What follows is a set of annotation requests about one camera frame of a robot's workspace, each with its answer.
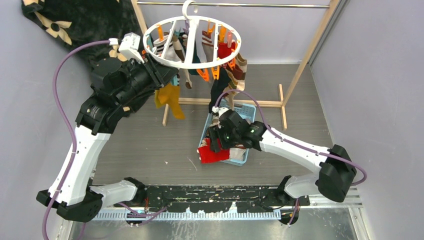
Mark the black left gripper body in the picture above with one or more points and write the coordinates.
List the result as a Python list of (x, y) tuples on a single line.
[(140, 78)]

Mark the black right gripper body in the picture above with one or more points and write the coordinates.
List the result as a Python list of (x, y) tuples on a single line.
[(226, 139)]

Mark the mustard yellow sock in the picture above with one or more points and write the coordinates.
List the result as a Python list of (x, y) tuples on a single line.
[(162, 96)]

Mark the white round clip hanger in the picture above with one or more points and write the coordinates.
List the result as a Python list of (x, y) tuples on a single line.
[(220, 32)]

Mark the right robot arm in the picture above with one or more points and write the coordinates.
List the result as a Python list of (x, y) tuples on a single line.
[(331, 172)]

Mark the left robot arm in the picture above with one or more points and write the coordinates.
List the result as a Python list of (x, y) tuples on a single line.
[(119, 89)]

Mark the teal hanger clip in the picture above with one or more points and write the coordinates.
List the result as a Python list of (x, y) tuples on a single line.
[(176, 80)]

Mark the orange open hanger clip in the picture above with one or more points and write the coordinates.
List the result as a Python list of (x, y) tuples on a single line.
[(207, 74)]

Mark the white sock in basket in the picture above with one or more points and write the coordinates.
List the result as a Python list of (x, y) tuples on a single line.
[(237, 154)]

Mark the light blue sock basket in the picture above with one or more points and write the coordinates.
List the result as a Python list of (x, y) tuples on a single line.
[(246, 112)]

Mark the black hanging sock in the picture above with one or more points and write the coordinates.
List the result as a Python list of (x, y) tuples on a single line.
[(218, 88)]

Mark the brown striped hanging sock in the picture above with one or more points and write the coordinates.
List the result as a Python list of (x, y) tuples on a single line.
[(237, 74)]

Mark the red patterned hanging sock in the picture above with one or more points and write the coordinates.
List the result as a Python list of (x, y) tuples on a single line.
[(225, 50)]

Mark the metal hanging rod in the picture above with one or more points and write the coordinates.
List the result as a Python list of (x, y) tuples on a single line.
[(244, 5)]

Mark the black floral fleece blanket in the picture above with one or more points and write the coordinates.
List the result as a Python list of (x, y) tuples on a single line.
[(73, 23)]

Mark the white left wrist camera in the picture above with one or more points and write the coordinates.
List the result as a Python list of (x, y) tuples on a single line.
[(127, 48)]

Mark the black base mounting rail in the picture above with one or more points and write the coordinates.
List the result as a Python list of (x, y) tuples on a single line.
[(212, 198)]

